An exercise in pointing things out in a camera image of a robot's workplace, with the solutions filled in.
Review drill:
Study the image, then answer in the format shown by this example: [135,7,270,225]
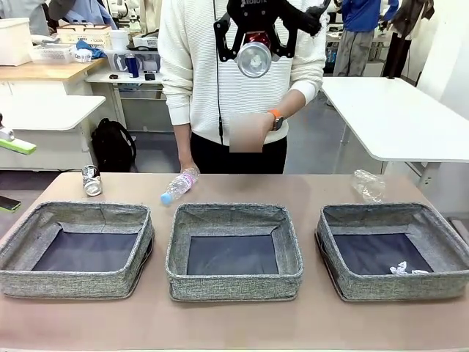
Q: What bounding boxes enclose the person's left hand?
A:
[229,112,274,153]

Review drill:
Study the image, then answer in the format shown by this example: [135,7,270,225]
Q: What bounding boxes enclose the white metal shelf desk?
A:
[86,71,173,133]

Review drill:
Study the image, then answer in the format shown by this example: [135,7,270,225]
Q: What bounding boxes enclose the person in blue jacket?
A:
[332,0,399,78]

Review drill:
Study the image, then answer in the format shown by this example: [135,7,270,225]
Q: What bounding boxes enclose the orange strap smartwatch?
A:
[267,108,285,132]

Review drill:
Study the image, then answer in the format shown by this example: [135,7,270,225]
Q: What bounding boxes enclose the crushed red soda can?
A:
[236,31,274,78]

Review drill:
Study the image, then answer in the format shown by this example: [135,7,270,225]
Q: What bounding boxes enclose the wooden top table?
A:
[0,56,107,96]

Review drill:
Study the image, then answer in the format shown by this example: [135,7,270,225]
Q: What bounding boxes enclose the person's left forearm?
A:
[278,87,307,120]

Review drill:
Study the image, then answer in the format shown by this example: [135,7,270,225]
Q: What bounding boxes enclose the blue cloth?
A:
[75,39,107,59]

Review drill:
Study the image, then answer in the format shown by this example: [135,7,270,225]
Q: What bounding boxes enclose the person's right hand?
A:
[178,160,199,176]

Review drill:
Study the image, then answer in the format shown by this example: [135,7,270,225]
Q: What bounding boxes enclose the white knit sweater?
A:
[157,0,327,144]

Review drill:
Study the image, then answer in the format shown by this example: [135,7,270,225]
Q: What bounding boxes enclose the grey fabric basket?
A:
[164,202,305,303]
[0,200,154,300]
[314,202,469,303]

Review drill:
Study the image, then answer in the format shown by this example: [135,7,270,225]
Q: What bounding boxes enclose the plastic bottle with blue cap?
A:
[159,166,201,205]

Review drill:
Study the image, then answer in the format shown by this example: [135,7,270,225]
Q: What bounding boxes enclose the clear plastic basket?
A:
[29,43,76,65]

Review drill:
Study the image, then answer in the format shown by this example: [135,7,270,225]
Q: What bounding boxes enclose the crushed clear plastic bottle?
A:
[350,168,388,205]

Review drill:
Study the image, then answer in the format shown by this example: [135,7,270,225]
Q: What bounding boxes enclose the person's right forearm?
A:
[172,123,195,166]

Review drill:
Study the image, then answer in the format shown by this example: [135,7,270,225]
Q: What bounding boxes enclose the thin black cord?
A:
[212,0,225,146]

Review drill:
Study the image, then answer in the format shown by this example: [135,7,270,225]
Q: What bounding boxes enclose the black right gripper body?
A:
[226,0,290,36]

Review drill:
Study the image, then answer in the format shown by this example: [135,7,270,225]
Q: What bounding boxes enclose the crushed silver black can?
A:
[81,164,102,198]

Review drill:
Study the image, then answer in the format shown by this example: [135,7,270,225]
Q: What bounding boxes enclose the black trousers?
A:
[190,131,289,175]

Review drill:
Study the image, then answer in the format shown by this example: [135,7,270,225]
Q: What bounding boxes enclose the white storage box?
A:
[0,17,32,67]

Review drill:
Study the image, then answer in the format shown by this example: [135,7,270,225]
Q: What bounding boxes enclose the light wooden crate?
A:
[56,24,113,48]

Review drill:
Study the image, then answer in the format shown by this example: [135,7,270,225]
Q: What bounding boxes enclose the blue drinking bottle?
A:
[124,52,141,79]

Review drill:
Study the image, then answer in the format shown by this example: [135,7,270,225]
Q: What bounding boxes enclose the large white table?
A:
[321,76,469,184]

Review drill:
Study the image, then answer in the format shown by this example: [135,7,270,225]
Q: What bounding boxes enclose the black backpack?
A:
[90,117,137,173]

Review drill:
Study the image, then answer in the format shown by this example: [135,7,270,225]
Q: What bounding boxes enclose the person in blue shirt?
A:
[49,0,118,30]

